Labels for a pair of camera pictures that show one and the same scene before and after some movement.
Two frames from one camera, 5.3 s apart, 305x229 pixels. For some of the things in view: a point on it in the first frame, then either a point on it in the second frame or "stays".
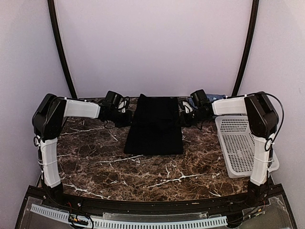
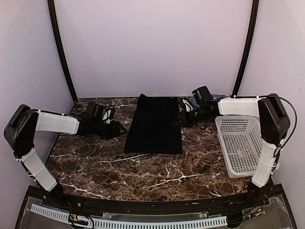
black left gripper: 128,118 to 115,131
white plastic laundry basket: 237,143 stays
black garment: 155,129 stays
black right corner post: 250,36 stays
